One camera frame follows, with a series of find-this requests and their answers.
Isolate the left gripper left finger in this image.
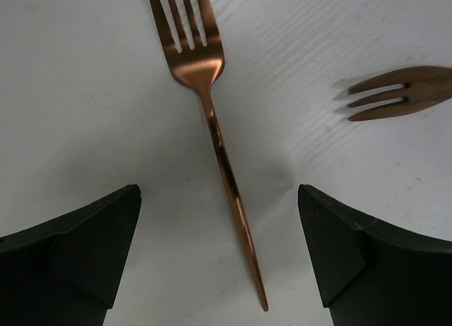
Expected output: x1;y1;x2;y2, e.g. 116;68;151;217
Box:
1;184;141;325

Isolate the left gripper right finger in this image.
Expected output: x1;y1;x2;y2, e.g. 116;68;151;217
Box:
298;185;451;325

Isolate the dark copper fork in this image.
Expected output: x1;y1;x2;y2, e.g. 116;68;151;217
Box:
348;66;451;122

